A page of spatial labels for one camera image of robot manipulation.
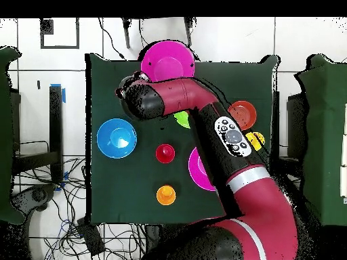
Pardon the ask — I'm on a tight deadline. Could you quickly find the black cable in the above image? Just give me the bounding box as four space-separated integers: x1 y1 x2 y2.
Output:
98 18 126 60

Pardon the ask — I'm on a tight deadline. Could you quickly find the orange bowl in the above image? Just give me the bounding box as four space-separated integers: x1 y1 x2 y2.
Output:
227 100 258 131

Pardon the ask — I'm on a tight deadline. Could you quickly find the neighbouring green covered table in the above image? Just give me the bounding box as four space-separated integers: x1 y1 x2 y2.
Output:
0 46 26 225
295 53 347 228

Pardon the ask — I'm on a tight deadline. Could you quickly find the blue tape piece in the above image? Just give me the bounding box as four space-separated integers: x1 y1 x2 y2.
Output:
50 83 67 104

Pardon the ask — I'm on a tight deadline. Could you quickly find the black chair base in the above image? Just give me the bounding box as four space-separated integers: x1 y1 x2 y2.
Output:
12 183 58 212

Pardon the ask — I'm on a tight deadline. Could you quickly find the black power brick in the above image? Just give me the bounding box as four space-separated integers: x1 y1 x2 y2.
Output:
77 219 106 257

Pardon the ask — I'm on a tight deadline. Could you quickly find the dark green table cloth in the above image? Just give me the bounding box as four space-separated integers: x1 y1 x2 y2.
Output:
85 53 280 226

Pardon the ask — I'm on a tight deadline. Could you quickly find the yellow cup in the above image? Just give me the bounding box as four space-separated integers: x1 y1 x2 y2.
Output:
245 131 266 152

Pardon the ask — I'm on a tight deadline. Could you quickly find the red cup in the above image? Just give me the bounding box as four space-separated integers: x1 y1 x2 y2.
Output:
155 144 176 165

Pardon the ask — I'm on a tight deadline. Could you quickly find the orange cup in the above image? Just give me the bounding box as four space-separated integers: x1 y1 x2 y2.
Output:
156 184 177 207

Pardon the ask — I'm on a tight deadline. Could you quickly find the black square floor frame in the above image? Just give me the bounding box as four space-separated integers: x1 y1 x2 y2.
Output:
39 18 80 49

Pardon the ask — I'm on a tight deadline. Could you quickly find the black stand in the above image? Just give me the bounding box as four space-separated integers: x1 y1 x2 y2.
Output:
271 91 281 163
12 85 64 185

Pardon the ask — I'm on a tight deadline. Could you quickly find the green bowl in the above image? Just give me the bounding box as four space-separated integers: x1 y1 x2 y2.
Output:
173 110 191 129

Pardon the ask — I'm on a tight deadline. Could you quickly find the large pink bowl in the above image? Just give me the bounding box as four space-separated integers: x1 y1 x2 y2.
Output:
188 146 216 192
140 40 196 83

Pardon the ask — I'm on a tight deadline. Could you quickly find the tangle of cables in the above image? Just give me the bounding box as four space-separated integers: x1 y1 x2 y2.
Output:
13 156 147 260

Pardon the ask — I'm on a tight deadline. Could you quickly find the black tripod leg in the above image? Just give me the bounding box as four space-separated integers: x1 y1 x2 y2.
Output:
121 18 131 49
184 17 197 47

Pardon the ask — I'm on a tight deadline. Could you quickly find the blue bowl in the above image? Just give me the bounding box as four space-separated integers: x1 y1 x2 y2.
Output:
96 118 138 159

